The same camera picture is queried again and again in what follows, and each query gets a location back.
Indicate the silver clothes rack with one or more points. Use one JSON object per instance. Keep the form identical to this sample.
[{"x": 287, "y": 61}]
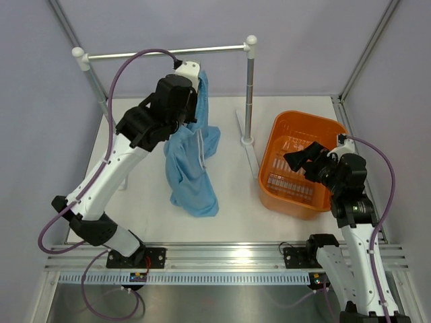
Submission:
[{"x": 244, "y": 118}]

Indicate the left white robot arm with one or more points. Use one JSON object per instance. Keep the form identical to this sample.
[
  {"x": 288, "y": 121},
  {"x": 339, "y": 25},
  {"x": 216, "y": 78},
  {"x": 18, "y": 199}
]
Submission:
[{"x": 141, "y": 128}]

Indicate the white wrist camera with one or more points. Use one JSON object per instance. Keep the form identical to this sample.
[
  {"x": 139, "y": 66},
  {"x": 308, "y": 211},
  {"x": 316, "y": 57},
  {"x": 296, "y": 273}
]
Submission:
[
  {"x": 344, "y": 146},
  {"x": 190, "y": 70}
]

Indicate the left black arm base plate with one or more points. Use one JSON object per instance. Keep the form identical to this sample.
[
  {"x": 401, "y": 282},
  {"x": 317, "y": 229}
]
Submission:
[{"x": 152, "y": 257}]

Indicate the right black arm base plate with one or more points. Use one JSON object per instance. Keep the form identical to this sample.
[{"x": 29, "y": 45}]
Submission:
[{"x": 298, "y": 257}]

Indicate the aluminium frame post right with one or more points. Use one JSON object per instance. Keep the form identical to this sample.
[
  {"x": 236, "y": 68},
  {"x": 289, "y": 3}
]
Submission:
[{"x": 377, "y": 33}]

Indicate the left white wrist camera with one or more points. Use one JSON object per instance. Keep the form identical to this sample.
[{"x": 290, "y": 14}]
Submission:
[{"x": 190, "y": 70}]

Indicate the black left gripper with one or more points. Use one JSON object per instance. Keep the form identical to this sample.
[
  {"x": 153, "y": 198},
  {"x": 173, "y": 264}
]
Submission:
[{"x": 193, "y": 100}]

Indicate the white slotted cable duct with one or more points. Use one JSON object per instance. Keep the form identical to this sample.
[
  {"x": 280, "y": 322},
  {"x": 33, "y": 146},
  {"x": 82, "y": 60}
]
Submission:
[{"x": 159, "y": 278}]

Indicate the light blue shorts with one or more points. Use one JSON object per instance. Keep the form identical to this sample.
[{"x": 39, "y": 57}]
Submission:
[{"x": 186, "y": 152}]

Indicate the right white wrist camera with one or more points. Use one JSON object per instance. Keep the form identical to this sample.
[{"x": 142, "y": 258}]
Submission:
[{"x": 344, "y": 146}]

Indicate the aluminium frame post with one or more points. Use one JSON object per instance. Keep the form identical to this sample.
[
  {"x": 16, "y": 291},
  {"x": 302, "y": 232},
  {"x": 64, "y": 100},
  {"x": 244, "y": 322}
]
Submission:
[
  {"x": 64, "y": 22},
  {"x": 377, "y": 33}
]

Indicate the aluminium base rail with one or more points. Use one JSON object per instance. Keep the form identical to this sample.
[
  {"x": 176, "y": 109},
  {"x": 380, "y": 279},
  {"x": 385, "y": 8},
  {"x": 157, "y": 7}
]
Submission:
[{"x": 187, "y": 258}]

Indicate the aluminium frame post left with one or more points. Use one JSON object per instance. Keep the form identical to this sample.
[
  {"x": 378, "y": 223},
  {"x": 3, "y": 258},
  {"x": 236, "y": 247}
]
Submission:
[{"x": 64, "y": 22}]

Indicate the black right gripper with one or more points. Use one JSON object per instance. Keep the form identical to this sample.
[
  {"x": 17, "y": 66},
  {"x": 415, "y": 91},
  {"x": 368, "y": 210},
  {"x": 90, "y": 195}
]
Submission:
[{"x": 315, "y": 151}]

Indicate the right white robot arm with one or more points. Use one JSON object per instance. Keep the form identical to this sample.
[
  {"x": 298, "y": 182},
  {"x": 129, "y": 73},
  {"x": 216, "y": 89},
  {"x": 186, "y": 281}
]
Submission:
[{"x": 361, "y": 285}]

